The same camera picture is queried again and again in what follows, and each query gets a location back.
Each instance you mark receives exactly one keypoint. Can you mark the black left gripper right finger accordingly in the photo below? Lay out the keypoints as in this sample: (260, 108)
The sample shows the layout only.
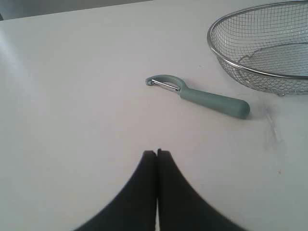
(180, 207)

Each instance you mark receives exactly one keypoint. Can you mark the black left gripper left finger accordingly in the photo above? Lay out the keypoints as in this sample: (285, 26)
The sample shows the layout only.
(134, 207)

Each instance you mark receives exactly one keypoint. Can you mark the teal handled vegetable peeler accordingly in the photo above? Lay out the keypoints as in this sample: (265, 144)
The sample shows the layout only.
(223, 104)

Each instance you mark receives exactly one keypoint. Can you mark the oval wire mesh basket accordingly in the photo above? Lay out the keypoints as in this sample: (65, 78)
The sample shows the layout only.
(265, 47)

